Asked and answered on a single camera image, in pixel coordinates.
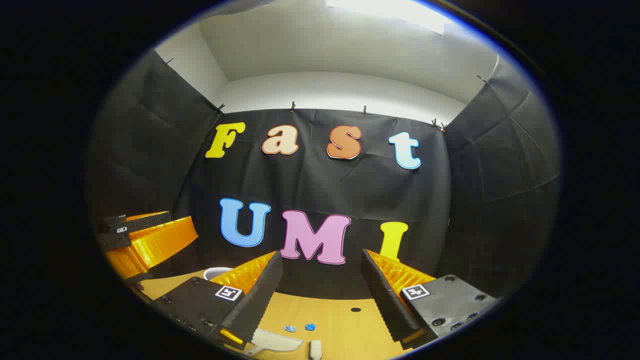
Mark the wooden desktop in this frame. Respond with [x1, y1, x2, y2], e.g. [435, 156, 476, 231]
[139, 269, 437, 360]

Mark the grey dustpan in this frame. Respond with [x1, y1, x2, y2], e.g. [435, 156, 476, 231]
[245, 328, 305, 357]

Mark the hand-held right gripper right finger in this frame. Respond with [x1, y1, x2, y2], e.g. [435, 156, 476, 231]
[360, 248, 500, 351]

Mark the black backdrop cloth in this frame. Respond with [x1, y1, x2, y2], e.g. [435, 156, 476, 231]
[85, 47, 562, 301]

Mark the white garbage bin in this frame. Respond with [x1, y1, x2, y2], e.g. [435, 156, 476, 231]
[202, 266, 234, 282]

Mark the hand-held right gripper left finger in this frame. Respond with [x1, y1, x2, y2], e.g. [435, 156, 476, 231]
[150, 250, 285, 351]

